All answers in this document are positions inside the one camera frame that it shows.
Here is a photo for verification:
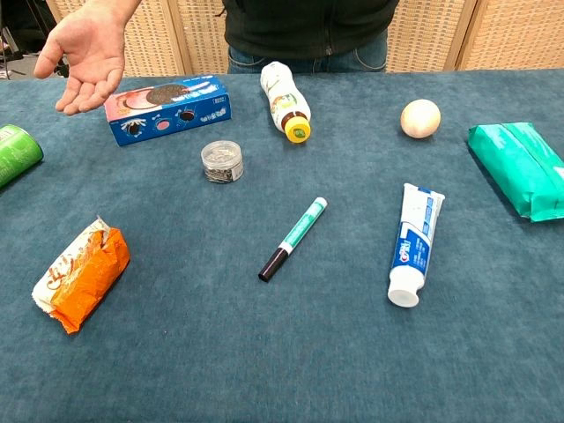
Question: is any green marker with black cap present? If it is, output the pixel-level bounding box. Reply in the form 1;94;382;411
257;197;329;283

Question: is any person's open bare hand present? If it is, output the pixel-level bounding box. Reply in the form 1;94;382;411
33;4;128;117

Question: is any beige wooden ball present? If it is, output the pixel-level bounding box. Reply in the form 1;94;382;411
399;99;442;140

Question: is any clear jar of paper clips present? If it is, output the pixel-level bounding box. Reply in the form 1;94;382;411
200;139;245;185

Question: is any green tissue pack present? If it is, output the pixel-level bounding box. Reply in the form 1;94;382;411
467;122;564;223

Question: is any person's bare forearm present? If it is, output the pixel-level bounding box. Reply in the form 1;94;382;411
94;0;143;28

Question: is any blue velvet tablecloth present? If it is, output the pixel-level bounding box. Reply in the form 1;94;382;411
0;68;564;423

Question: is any woven rattan folding screen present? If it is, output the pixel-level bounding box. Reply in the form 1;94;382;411
46;0;564;77

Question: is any orange and white snack bag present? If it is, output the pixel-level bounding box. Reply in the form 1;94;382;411
31;215;131;335

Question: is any white drink bottle yellow cap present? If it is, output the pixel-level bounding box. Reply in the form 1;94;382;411
259;61;312;145

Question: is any blue cookie box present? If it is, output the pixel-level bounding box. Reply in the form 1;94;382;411
103;74;234;147

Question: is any green cylindrical can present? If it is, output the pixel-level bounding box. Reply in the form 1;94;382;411
0;123;45;189

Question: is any person in black jacket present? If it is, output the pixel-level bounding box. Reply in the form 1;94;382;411
221;0;401;75

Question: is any white and blue toothpaste tube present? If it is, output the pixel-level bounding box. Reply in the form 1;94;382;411
387;182;446;308

